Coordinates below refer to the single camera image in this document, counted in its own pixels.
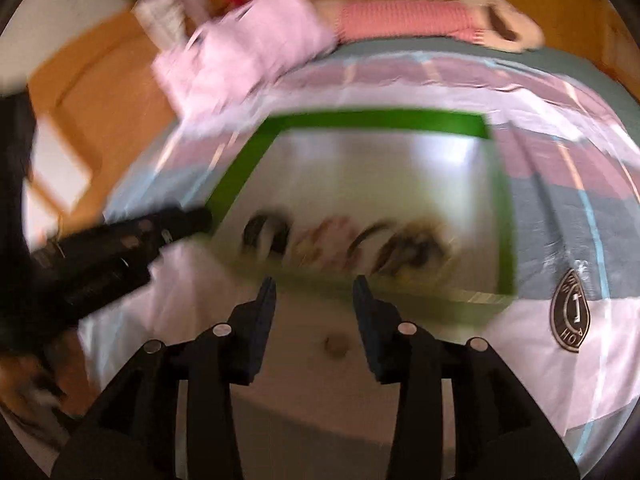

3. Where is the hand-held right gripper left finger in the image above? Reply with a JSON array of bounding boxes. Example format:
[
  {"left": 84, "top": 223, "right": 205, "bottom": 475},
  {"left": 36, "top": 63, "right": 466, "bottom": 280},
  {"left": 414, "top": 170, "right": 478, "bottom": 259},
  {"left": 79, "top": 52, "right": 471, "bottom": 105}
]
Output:
[{"left": 52, "top": 276, "right": 277, "bottom": 480}]

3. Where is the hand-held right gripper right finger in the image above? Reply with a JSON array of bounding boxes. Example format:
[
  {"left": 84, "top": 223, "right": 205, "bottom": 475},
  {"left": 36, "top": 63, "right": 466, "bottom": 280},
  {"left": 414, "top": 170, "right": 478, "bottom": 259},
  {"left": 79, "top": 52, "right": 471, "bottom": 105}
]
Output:
[{"left": 352, "top": 274, "right": 576, "bottom": 480}]

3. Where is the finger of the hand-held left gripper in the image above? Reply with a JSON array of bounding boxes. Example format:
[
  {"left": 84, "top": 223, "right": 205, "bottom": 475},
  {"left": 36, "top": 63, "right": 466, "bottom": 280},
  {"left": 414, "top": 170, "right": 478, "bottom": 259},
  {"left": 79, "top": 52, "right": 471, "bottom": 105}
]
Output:
[{"left": 145, "top": 206, "right": 214, "bottom": 248}]

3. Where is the black wristwatch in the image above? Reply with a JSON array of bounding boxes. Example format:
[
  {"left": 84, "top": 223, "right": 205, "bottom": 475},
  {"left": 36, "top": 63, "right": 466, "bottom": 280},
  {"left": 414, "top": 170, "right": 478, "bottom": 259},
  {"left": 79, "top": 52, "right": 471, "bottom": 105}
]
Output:
[{"left": 242, "top": 212, "right": 292, "bottom": 261}]

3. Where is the silver bangle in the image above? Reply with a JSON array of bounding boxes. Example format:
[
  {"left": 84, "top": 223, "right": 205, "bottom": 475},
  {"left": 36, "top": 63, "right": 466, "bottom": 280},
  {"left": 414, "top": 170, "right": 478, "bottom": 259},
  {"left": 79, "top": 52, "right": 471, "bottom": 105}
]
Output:
[{"left": 347, "top": 220, "right": 396, "bottom": 268}]

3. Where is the pink amber beaded bracelet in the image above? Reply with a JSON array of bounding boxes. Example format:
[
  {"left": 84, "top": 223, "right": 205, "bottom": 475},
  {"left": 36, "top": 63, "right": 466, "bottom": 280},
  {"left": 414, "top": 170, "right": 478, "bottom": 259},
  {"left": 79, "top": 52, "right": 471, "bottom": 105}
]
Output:
[{"left": 292, "top": 216, "right": 358, "bottom": 268}]

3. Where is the green cardboard box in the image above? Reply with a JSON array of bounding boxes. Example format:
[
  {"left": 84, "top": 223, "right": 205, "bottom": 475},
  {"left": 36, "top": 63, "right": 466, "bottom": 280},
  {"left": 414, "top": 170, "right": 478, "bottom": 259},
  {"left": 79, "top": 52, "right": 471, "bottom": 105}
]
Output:
[{"left": 205, "top": 108, "right": 518, "bottom": 333}]

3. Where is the wooden headboard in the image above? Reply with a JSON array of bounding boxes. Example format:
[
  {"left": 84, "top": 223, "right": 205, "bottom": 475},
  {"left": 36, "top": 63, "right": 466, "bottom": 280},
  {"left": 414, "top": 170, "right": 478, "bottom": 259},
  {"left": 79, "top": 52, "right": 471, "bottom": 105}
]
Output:
[{"left": 25, "top": 10, "right": 201, "bottom": 241}]

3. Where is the white grey pillow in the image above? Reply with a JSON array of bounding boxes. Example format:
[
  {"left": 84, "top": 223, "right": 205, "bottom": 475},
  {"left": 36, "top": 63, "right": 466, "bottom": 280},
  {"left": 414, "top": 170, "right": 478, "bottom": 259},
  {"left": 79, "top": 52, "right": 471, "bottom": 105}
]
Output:
[{"left": 135, "top": 0, "right": 196, "bottom": 46}]

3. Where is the patterned bed sheet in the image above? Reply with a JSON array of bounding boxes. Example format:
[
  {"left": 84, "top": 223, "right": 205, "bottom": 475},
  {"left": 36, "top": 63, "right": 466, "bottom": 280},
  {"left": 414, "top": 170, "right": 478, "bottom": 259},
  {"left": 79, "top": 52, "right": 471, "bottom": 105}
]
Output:
[{"left": 75, "top": 40, "right": 640, "bottom": 466}]

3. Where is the striped plush toy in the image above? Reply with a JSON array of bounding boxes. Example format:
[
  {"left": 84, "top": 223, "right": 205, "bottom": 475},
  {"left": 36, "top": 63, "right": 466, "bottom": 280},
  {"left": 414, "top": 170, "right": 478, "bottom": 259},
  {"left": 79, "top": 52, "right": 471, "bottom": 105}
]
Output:
[{"left": 315, "top": 0, "right": 546, "bottom": 55}]

